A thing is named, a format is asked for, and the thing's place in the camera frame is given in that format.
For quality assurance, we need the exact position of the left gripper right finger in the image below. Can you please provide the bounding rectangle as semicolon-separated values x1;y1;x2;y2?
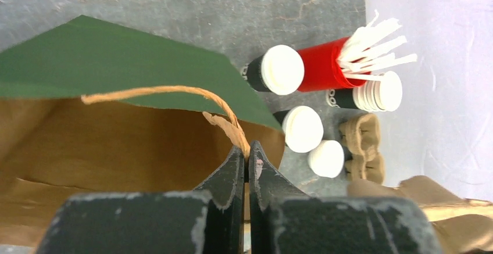
248;141;442;253

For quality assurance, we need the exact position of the green paper bag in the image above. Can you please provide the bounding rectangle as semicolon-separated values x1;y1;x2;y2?
1;16;285;247

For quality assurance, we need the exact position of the black paper cup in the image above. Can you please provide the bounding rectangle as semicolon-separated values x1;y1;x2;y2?
241;44;305;96
273;105;324;154

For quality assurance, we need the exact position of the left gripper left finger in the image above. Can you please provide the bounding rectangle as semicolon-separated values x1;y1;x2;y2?
35;147;245;253

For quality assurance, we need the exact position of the stack of white lids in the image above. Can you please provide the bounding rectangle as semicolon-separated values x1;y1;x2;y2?
308;140;345;178

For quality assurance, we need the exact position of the brown cardboard cup carrier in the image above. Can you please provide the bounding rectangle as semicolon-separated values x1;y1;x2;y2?
339;113;385;184

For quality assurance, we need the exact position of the brown cup carrier tray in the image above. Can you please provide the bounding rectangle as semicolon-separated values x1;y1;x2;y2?
347;176;492;253

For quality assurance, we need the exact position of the red cup holder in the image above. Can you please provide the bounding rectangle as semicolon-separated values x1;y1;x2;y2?
297;37;366;92

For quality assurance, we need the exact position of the stack of paper cups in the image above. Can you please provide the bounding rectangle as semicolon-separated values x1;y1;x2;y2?
325;71;403;112

